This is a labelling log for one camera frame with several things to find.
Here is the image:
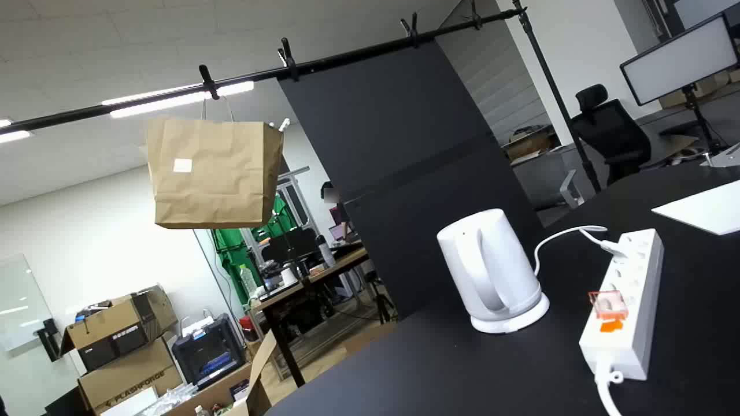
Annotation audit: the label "white power strip orange switch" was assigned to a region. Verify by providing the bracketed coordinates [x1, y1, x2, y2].
[575, 226, 667, 383]

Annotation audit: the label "black backdrop cloth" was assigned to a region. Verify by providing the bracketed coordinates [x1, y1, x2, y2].
[277, 42, 544, 320]

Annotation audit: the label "wooden desk black legs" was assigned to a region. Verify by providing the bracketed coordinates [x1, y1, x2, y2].
[251, 246, 399, 389]

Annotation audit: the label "white electric kettle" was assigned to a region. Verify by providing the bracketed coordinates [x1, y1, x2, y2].
[436, 205, 553, 335]

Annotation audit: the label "green plastic sheet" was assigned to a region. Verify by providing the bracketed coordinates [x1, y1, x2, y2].
[211, 191, 305, 312]

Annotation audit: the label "brown paper bag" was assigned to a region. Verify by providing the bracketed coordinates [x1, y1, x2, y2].
[145, 115, 288, 231]

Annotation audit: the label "black spring clamp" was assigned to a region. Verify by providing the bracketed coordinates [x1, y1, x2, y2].
[196, 63, 222, 102]
[275, 37, 300, 75]
[399, 11, 424, 42]

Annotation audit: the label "black backdrop stand pole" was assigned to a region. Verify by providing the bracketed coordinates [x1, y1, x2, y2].
[511, 4, 608, 194]

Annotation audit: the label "black 3D printer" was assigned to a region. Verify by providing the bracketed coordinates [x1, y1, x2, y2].
[168, 312, 248, 389]

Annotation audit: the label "long ceiling light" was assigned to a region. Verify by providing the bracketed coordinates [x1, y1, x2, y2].
[100, 78, 259, 122]

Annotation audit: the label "black office chair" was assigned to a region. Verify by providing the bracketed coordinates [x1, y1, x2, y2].
[570, 82, 655, 189]

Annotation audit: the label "cardboard box with black items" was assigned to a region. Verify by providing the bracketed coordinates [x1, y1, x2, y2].
[63, 285, 180, 375]

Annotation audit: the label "closed cardboard box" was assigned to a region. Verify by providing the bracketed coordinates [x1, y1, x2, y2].
[74, 338, 186, 412]

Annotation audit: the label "black horizontal backdrop pole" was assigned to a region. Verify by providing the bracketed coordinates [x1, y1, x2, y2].
[0, 4, 529, 137]

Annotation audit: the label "white flat board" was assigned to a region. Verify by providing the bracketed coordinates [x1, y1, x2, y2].
[651, 178, 740, 239]

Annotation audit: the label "large computer monitor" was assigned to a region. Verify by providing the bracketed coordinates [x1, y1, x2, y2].
[619, 15, 740, 108]

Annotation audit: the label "short ceiling light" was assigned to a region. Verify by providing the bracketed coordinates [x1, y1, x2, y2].
[0, 127, 35, 149]

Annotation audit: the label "glass whiteboard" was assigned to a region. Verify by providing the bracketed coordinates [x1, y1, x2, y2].
[0, 253, 56, 358]

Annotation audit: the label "white kettle cable with plug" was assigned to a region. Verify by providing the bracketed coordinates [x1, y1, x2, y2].
[529, 223, 644, 277]

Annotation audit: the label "white power strip cable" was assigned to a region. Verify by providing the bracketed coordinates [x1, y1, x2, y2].
[592, 367, 626, 416]

